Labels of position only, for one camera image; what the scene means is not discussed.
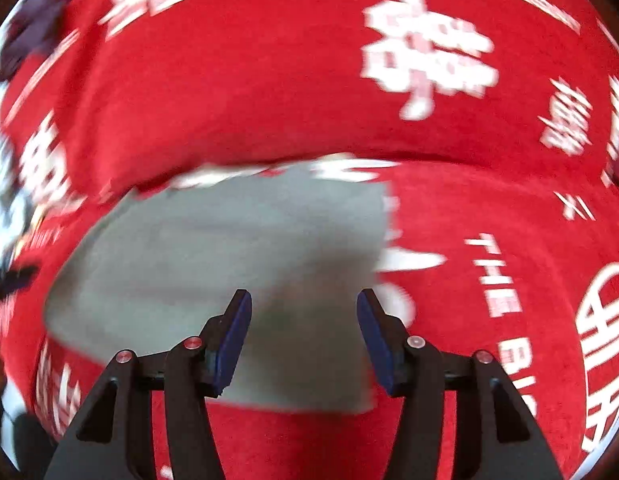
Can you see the red printed blanket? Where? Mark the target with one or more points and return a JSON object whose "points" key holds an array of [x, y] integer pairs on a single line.
{"points": [[289, 85]]}

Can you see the white patterned cloth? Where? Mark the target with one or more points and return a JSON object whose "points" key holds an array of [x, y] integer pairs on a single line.
{"points": [[2, 200]]}

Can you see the dark cloth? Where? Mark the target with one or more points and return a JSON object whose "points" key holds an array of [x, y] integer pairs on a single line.
{"points": [[32, 30]]}

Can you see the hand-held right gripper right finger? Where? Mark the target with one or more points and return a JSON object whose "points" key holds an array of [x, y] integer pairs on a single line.
{"points": [[379, 345]]}

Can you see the grey knit garment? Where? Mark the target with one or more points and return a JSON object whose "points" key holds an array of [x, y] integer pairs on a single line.
{"points": [[214, 260]]}

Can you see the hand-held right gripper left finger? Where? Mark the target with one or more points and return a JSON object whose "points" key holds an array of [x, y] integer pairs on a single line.
{"points": [[232, 340]]}

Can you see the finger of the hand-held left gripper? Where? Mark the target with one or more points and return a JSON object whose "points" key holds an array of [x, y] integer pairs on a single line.
{"points": [[12, 280]]}

